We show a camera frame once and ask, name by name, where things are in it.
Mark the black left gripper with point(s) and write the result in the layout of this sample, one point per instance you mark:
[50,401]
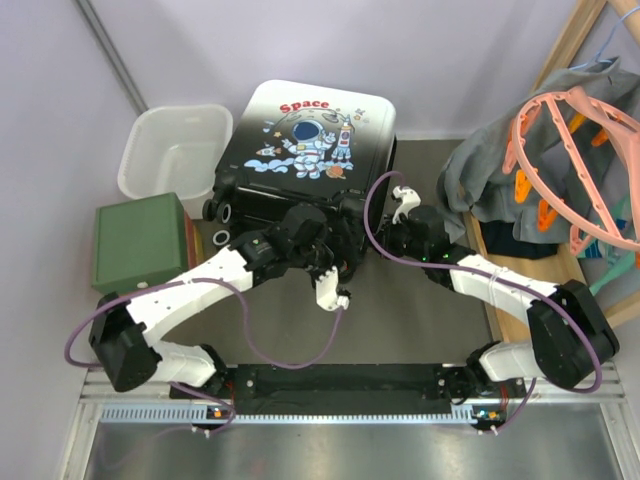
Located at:
[331,248]

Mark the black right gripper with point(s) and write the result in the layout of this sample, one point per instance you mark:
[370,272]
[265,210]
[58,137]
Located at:
[392,232]

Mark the white black space suitcase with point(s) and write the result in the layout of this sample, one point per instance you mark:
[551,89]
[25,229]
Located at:
[300,143]

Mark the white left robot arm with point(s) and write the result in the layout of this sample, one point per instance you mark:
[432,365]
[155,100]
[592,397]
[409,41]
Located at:
[128,332]

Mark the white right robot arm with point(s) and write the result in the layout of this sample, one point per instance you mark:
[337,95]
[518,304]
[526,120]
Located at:
[569,335]

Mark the dark navy folded cloth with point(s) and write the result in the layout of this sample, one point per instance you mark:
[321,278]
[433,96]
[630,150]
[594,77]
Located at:
[499,240]

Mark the grey shirt on hanger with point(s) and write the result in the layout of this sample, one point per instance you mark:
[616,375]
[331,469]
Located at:
[541,166]

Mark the white plastic basket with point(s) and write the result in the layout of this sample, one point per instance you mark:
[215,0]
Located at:
[175,149]

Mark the green drawer box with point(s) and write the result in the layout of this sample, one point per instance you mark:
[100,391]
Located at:
[143,243]

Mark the pink round clip hanger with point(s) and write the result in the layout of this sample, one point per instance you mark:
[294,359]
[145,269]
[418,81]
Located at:
[568,111]

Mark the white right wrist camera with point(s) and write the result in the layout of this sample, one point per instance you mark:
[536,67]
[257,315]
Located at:
[407,199]

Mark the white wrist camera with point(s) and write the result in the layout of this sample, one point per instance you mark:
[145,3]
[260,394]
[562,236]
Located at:
[407,199]
[329,295]

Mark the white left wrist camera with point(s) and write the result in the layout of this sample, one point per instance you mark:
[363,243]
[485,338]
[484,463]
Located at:
[329,295]

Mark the wooden clothes rack frame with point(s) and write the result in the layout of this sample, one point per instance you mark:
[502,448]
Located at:
[563,266]

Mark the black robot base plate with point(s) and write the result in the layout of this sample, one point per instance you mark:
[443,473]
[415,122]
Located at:
[341,389]

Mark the light blue wire hanger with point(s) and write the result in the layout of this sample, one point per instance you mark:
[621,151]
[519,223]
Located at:
[599,58]

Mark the aluminium rail frame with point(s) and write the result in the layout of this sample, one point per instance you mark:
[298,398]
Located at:
[538,431]

